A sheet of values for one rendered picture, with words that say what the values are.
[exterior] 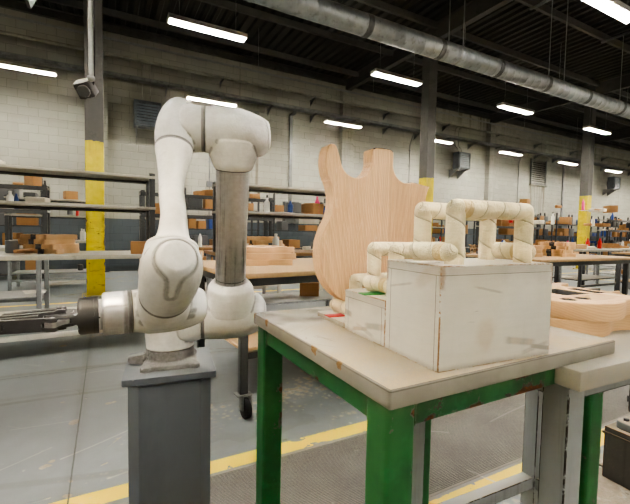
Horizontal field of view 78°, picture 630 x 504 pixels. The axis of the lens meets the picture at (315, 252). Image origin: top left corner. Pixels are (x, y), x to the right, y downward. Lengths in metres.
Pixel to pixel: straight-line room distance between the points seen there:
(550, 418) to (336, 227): 0.61
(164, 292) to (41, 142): 11.22
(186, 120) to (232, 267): 0.46
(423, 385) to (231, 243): 0.81
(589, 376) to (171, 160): 1.05
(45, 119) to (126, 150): 1.86
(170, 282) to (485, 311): 0.54
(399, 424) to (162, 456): 0.96
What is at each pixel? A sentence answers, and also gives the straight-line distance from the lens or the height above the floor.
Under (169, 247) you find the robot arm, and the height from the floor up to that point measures 1.12.
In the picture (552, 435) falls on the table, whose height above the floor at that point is 0.74.
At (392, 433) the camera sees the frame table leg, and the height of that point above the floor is 0.86.
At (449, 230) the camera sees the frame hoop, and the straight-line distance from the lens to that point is 0.68.
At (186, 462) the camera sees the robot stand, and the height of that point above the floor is 0.41.
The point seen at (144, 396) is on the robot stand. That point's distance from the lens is 1.37.
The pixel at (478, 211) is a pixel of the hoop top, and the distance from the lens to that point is 0.71.
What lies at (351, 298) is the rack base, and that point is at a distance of 0.88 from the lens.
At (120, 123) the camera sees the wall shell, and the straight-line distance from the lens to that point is 11.96.
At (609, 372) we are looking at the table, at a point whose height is 0.89.
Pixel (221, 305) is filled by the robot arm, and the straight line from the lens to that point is 1.32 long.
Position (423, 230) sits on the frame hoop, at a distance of 0.74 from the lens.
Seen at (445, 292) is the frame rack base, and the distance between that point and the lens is 0.66.
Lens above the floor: 1.15
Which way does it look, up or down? 3 degrees down
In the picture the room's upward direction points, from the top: 1 degrees clockwise
